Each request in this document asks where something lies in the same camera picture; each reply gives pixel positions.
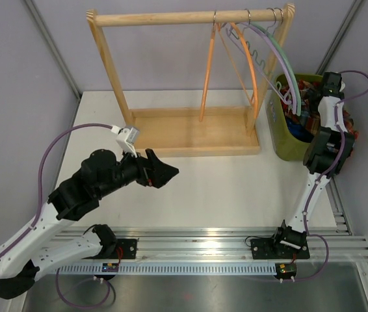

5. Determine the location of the orange hanger of plaid shirt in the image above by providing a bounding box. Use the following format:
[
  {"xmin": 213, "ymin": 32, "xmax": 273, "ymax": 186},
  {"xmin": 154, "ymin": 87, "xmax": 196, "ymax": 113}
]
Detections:
[{"xmin": 199, "ymin": 11, "xmax": 217, "ymax": 122}]

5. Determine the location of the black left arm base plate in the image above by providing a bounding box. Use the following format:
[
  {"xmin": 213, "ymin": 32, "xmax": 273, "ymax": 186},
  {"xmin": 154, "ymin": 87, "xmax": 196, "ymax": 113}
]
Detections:
[{"xmin": 86, "ymin": 238, "xmax": 138, "ymax": 260}]

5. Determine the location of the lilac plastic hanger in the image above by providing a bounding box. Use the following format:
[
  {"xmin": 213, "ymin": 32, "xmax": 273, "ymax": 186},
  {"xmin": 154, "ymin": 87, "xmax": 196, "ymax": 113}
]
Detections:
[{"xmin": 225, "ymin": 21, "xmax": 302, "ymax": 116}]

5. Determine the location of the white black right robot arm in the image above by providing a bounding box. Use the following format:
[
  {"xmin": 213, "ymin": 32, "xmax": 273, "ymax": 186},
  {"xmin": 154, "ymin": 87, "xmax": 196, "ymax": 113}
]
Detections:
[{"xmin": 269, "ymin": 72, "xmax": 355, "ymax": 259}]

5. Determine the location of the mint green plastic hanger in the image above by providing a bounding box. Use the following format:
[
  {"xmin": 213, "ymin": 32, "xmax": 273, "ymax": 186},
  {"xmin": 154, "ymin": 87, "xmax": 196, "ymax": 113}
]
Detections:
[{"xmin": 243, "ymin": 23, "xmax": 302, "ymax": 116}]

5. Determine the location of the aluminium mounting rail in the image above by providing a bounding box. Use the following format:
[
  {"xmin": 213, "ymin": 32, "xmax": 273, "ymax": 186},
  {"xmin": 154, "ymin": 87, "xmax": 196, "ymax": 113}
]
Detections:
[{"xmin": 20, "ymin": 181, "xmax": 368, "ymax": 277}]

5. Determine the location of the orange hanger of red shirt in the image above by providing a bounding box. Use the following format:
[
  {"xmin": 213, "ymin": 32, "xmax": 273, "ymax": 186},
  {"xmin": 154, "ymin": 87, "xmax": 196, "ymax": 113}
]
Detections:
[{"xmin": 218, "ymin": 8, "xmax": 259, "ymax": 122}]

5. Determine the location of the green plastic bin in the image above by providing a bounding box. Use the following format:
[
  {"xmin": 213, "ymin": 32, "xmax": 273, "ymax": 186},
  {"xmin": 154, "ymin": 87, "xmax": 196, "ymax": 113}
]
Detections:
[{"xmin": 268, "ymin": 73, "xmax": 326, "ymax": 163}]

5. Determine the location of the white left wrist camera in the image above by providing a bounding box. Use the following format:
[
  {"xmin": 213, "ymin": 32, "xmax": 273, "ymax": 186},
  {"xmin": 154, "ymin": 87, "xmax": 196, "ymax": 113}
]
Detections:
[{"xmin": 111, "ymin": 125, "xmax": 140, "ymax": 158}]

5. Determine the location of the wooden clothes rack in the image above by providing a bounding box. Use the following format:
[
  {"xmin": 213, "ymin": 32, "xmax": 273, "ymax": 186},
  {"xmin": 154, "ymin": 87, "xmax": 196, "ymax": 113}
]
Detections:
[{"xmin": 86, "ymin": 3, "xmax": 295, "ymax": 157}]

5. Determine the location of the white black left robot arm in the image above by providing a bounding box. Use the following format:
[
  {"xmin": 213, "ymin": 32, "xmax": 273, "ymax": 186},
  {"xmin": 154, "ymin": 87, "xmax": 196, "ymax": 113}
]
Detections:
[{"xmin": 0, "ymin": 149, "xmax": 179, "ymax": 300}]

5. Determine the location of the brown multicolour plaid shirt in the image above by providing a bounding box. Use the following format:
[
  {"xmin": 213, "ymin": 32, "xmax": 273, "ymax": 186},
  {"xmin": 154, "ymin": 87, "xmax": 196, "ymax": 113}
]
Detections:
[{"xmin": 280, "ymin": 77, "xmax": 360, "ymax": 160}]

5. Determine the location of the blue checked shirt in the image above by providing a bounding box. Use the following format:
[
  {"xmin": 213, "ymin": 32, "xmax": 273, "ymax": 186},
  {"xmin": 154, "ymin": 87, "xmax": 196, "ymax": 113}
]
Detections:
[{"xmin": 285, "ymin": 117, "xmax": 313, "ymax": 143}]

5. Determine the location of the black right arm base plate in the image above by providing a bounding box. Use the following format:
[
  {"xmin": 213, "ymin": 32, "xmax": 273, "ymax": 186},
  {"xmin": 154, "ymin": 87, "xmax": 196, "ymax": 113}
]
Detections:
[{"xmin": 250, "ymin": 238, "xmax": 310, "ymax": 260}]

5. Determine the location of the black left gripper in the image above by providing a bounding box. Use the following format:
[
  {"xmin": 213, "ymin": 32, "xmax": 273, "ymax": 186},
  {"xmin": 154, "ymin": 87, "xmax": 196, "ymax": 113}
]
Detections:
[{"xmin": 96, "ymin": 144, "xmax": 179, "ymax": 198}]

